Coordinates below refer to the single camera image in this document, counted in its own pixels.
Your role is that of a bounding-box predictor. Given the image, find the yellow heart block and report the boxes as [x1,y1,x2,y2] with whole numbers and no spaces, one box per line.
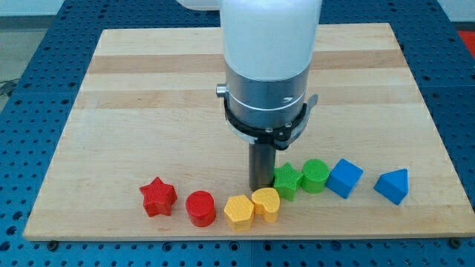
[251,188,281,223]

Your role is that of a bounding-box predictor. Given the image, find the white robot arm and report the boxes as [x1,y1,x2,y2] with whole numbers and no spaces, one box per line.
[177,0,322,191]

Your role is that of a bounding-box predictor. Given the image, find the blue perforated table plate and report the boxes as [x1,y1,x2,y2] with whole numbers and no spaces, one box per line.
[1,1,474,266]

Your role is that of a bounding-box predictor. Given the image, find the yellow hexagon block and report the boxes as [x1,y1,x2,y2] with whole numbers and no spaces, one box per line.
[223,195,255,232]

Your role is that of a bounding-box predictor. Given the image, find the blue triangular prism block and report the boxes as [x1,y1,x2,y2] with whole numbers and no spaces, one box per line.
[373,168,409,205]

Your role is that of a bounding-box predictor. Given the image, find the wooden board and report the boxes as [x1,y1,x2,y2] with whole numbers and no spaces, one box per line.
[23,24,474,241]

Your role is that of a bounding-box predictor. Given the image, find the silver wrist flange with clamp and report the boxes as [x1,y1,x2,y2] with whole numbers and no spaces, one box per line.
[216,66,318,151]

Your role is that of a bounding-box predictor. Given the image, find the red cylinder block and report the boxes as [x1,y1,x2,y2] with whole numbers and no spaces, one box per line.
[186,191,216,227]

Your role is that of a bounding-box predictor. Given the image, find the blue cube block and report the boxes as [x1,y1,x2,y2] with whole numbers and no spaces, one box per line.
[326,159,364,199]

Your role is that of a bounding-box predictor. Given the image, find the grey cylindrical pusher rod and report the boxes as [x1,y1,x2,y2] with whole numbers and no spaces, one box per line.
[249,144,275,191]

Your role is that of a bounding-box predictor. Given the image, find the green cylinder block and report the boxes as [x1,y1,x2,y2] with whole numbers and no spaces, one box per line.
[301,159,330,194]

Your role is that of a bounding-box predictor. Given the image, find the green star block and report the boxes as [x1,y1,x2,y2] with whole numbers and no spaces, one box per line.
[274,162,304,202]

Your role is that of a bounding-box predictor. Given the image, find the red star block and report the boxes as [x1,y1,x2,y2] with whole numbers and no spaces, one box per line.
[140,177,177,217]

